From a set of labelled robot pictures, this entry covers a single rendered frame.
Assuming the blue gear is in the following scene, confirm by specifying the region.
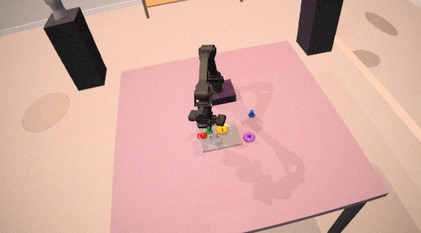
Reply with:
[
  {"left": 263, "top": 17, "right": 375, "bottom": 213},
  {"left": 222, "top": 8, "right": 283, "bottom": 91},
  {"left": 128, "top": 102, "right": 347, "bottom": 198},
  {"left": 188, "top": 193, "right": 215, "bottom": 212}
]
[{"left": 248, "top": 109, "right": 255, "bottom": 118}]

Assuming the yellow gear with black stripe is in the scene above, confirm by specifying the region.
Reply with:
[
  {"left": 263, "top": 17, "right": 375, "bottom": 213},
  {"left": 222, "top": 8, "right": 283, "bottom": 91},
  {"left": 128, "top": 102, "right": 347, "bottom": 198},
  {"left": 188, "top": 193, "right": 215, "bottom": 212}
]
[{"left": 216, "top": 125, "right": 228, "bottom": 135}]

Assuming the purple gear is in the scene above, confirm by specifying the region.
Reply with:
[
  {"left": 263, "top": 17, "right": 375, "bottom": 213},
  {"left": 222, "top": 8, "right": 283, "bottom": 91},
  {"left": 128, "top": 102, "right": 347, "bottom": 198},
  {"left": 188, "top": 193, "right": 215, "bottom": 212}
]
[{"left": 243, "top": 132, "right": 255, "bottom": 143}]

